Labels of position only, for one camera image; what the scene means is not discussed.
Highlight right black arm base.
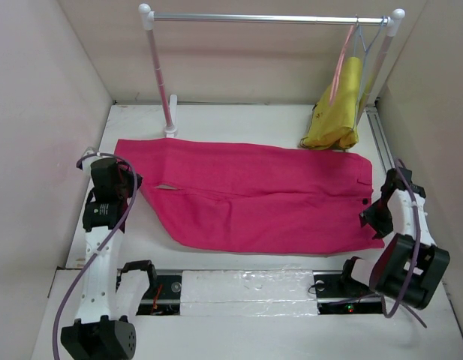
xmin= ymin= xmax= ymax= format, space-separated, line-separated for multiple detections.
xmin=308 ymin=256 xmax=383 ymax=315

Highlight pink trousers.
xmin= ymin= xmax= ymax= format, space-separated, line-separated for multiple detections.
xmin=115 ymin=139 xmax=384 ymax=255

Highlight pink plastic hanger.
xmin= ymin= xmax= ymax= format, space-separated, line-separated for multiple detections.
xmin=329 ymin=25 xmax=356 ymax=105

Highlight yellow garment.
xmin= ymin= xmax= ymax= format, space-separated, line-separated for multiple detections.
xmin=299 ymin=56 xmax=363 ymax=150

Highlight aluminium rail right side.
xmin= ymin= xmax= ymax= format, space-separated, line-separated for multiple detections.
xmin=365 ymin=106 xmax=395 ymax=173

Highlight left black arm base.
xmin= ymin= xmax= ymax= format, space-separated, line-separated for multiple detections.
xmin=135 ymin=260 xmax=182 ymax=316

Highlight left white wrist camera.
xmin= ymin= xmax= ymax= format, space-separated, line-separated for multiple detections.
xmin=79 ymin=147 xmax=101 ymax=167

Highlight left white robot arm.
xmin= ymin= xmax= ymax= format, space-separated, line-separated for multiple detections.
xmin=52 ymin=152 xmax=159 ymax=359

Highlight light blue plastic hanger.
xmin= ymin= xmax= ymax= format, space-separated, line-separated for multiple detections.
xmin=350 ymin=15 xmax=390 ymax=131

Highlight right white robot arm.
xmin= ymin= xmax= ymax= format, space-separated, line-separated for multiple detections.
xmin=338 ymin=166 xmax=450 ymax=310

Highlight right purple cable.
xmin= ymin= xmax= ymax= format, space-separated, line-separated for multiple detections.
xmin=383 ymin=159 xmax=427 ymax=328

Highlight white and silver clothes rack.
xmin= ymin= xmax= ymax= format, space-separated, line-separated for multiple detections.
xmin=138 ymin=3 xmax=406 ymax=138

